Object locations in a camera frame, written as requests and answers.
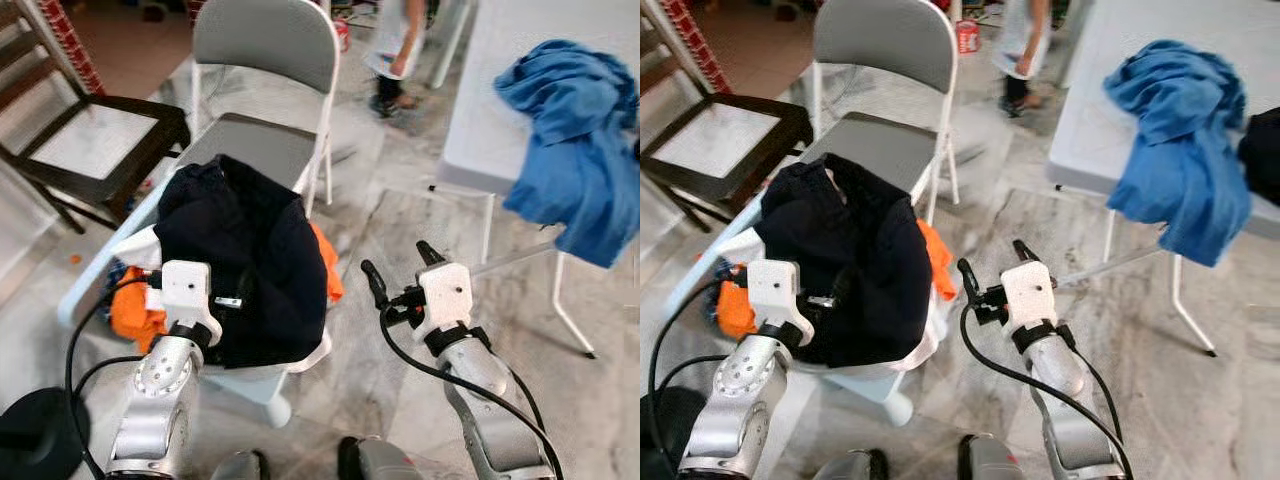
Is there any dark navy garment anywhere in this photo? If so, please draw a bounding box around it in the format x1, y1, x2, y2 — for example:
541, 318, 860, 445
155, 155, 329, 369
755, 155, 933, 369
1238, 105, 1280, 208

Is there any orange cloth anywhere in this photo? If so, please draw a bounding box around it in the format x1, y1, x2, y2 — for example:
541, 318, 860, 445
108, 222, 344, 353
715, 220, 959, 341

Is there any blue garment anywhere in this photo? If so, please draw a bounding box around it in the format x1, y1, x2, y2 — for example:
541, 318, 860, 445
1103, 40, 1253, 269
495, 40, 641, 269

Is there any dark wooden chair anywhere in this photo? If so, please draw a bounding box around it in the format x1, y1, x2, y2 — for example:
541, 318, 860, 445
640, 0, 813, 233
0, 0, 191, 233

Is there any black round object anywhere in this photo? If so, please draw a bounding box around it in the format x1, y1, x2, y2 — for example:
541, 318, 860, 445
640, 388, 706, 480
0, 388, 91, 480

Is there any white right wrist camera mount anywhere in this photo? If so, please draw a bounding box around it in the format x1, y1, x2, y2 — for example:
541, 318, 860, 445
1000, 262, 1059, 334
415, 263, 474, 336

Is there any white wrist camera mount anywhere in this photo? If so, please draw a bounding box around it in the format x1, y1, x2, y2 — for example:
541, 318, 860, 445
160, 262, 223, 346
748, 260, 816, 346
1000, 262, 1059, 334
415, 263, 474, 336

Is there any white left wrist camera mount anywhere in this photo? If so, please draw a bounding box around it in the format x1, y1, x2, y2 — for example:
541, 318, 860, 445
160, 262, 223, 346
748, 260, 816, 346

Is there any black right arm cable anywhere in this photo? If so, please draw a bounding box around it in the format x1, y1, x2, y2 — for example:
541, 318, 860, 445
378, 305, 553, 480
960, 300, 1136, 480

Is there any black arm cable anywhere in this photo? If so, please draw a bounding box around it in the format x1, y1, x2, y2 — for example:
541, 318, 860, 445
960, 300, 1136, 480
648, 275, 751, 471
65, 272, 161, 476
378, 305, 553, 480

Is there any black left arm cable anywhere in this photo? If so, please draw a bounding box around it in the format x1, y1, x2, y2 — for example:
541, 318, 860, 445
65, 272, 161, 476
648, 275, 751, 471

